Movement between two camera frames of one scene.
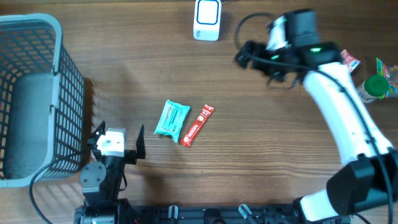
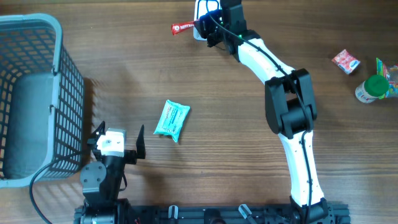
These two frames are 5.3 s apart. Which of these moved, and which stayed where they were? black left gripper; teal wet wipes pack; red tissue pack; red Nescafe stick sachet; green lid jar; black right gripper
Moved: black right gripper; red Nescafe stick sachet
Stayed: green lid jar; black left gripper; teal wet wipes pack; red tissue pack
